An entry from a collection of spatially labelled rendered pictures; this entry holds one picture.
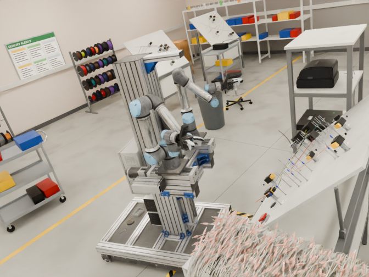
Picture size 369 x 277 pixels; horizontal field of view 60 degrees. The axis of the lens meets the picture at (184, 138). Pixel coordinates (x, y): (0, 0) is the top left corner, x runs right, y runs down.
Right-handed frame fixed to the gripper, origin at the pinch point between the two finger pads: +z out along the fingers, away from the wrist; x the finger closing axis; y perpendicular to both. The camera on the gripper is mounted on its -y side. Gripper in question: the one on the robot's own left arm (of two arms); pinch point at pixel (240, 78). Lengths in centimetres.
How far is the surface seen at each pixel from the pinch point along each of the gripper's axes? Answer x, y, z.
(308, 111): 13, 44, 60
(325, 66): 39, -12, 61
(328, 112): 24, 42, 74
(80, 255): 31, 156, -209
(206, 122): -225, 174, -24
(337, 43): 50, -34, 63
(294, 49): 30, -29, 39
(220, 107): -225, 150, 5
